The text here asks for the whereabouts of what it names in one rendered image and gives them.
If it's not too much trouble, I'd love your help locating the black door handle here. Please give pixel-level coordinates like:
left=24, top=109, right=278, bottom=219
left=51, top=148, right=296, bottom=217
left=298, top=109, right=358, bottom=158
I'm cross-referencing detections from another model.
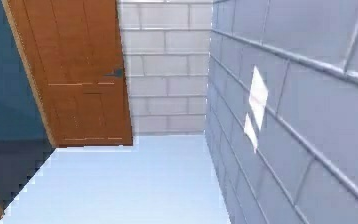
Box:
left=104, top=68, right=125, bottom=79

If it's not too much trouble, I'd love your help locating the brown wooden room door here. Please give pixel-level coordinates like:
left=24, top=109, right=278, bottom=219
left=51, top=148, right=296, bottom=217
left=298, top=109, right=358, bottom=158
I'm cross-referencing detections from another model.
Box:
left=1, top=0, right=134, bottom=149

